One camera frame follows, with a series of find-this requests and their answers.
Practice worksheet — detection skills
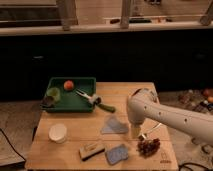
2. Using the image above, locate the light blue triangular towel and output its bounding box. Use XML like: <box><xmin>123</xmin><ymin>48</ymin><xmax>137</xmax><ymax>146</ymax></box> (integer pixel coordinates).
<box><xmin>101</xmin><ymin>116</ymin><xmax>129</xmax><ymax>134</ymax></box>

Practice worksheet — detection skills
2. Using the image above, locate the green plastic tray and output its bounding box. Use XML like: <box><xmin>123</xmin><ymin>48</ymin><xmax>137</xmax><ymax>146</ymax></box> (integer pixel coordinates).
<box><xmin>42</xmin><ymin>77</ymin><xmax>96</xmax><ymax>113</ymax></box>

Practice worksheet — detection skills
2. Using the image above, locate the black cable left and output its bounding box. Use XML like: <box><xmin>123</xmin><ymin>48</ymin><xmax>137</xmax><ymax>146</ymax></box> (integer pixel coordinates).
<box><xmin>0</xmin><ymin>127</ymin><xmax>27</xmax><ymax>162</ymax></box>

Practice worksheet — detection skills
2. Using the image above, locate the bunch of dark grapes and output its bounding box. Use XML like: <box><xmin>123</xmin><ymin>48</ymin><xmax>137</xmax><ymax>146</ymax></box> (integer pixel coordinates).
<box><xmin>137</xmin><ymin>138</ymin><xmax>160</xmax><ymax>157</ymax></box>

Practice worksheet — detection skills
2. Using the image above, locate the green plastic cup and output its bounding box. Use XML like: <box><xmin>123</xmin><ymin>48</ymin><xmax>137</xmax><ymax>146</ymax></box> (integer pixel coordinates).
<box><xmin>46</xmin><ymin>87</ymin><xmax>60</xmax><ymax>102</ymax></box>

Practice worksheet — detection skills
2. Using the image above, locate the blue sponge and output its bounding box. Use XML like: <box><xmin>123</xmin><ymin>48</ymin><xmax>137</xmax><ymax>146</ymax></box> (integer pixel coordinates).
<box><xmin>105</xmin><ymin>144</ymin><xmax>128</xmax><ymax>165</ymax></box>

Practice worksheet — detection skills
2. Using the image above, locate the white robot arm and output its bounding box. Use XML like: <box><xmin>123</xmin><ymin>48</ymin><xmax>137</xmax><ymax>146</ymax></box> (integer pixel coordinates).
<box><xmin>126</xmin><ymin>88</ymin><xmax>213</xmax><ymax>145</ymax></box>

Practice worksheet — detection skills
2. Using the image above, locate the black cable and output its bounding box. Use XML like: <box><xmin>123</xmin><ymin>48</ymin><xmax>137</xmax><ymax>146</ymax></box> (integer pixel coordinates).
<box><xmin>0</xmin><ymin>127</ymin><xmax>27</xmax><ymax>162</ymax></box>
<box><xmin>178</xmin><ymin>162</ymin><xmax>213</xmax><ymax>171</ymax></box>

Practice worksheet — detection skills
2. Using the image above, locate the dark small round container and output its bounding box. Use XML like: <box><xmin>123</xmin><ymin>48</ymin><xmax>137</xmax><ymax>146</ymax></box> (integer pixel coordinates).
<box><xmin>41</xmin><ymin>96</ymin><xmax>55</xmax><ymax>107</ymax></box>

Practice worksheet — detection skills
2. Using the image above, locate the silver metal spoon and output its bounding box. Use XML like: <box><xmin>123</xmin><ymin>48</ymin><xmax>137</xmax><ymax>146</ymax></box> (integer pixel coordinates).
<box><xmin>138</xmin><ymin>123</ymin><xmax>162</xmax><ymax>140</ymax></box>

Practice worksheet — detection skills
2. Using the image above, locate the wooden block brush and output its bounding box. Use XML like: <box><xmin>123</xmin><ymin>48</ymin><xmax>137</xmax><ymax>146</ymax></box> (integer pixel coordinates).
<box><xmin>79</xmin><ymin>141</ymin><xmax>105</xmax><ymax>161</ymax></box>

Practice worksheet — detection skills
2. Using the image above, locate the black cable right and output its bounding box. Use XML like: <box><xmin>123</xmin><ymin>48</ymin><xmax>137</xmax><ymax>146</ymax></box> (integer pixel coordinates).
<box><xmin>178</xmin><ymin>162</ymin><xmax>213</xmax><ymax>171</ymax></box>

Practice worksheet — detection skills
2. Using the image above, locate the orange ball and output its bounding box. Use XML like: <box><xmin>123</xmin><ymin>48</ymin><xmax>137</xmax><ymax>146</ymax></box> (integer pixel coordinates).
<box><xmin>64</xmin><ymin>80</ymin><xmax>74</xmax><ymax>91</ymax></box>

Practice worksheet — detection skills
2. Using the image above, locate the spice bottles rack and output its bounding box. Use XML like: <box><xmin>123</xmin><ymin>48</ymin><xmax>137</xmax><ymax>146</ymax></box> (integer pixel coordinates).
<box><xmin>178</xmin><ymin>89</ymin><xmax>213</xmax><ymax>115</ymax></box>

